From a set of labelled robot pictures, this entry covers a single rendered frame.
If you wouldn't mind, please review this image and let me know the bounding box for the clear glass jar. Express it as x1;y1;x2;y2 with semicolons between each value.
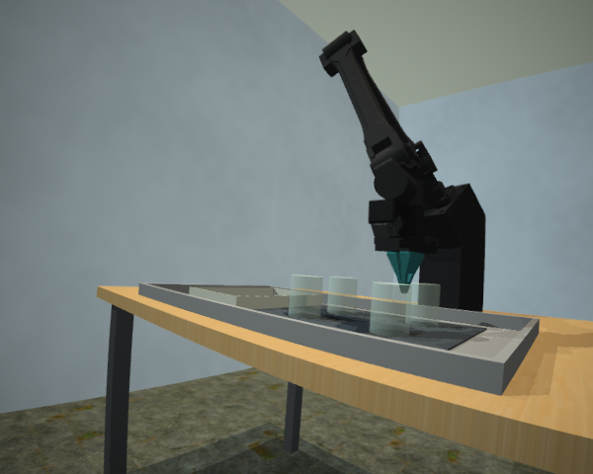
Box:
370;282;412;337
410;282;441;327
327;276;358;315
289;275;323;319

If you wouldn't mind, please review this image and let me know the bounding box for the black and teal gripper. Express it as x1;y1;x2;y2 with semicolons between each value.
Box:
374;236;439;284

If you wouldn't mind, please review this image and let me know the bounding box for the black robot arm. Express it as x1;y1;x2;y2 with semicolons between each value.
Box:
319;30;456;238

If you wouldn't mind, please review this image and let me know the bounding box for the beige shallow tray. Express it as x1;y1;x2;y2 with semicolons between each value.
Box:
189;286;290;309

